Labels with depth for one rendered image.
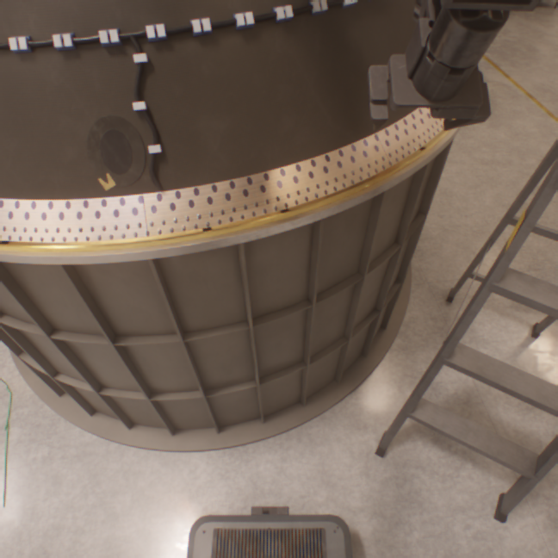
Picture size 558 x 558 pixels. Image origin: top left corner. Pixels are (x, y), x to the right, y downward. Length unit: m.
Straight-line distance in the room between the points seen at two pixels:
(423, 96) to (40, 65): 0.67
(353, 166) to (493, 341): 1.52
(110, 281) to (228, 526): 0.89
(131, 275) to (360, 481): 1.25
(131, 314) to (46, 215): 0.34
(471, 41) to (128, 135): 0.61
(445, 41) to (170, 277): 0.73
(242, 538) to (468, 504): 0.90
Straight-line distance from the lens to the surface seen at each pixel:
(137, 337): 1.18
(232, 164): 0.84
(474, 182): 3.20
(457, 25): 0.43
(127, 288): 1.01
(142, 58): 0.83
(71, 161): 0.88
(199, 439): 1.82
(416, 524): 1.82
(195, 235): 0.82
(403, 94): 0.50
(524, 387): 1.43
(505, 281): 1.21
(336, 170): 0.92
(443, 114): 0.52
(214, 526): 1.50
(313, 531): 1.48
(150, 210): 0.84
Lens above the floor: 1.73
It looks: 50 degrees down
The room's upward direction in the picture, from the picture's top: 1 degrees counter-clockwise
